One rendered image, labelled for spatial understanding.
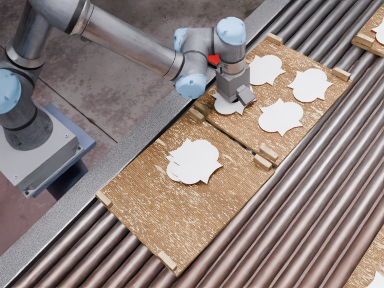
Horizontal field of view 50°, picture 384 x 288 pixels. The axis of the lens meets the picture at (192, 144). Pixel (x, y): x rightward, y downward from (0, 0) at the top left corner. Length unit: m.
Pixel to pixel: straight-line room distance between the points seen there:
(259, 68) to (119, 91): 1.45
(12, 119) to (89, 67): 1.68
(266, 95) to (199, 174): 0.37
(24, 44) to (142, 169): 0.49
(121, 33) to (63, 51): 2.15
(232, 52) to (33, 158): 0.69
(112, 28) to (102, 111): 1.71
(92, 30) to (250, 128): 0.58
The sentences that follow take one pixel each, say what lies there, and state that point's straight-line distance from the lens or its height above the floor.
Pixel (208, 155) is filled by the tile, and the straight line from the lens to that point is 1.22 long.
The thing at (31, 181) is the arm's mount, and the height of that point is 0.92.
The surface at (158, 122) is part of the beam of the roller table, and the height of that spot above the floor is 0.91.
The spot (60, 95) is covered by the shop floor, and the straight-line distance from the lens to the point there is 2.86.
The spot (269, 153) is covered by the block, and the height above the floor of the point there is 0.96.
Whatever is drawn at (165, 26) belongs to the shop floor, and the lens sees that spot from 3.08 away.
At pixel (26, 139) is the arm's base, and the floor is 1.00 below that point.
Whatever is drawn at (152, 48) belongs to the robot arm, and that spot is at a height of 1.32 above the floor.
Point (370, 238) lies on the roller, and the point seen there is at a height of 0.92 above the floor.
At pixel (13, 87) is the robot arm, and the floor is 1.18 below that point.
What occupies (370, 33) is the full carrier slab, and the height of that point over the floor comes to 0.94.
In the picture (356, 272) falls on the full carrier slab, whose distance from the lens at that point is 1.15.
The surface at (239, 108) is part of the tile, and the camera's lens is 1.32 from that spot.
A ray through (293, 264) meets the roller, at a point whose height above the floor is 0.92.
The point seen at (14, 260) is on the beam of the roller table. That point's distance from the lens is 1.30.
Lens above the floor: 2.01
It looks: 57 degrees down
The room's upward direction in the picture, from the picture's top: 11 degrees counter-clockwise
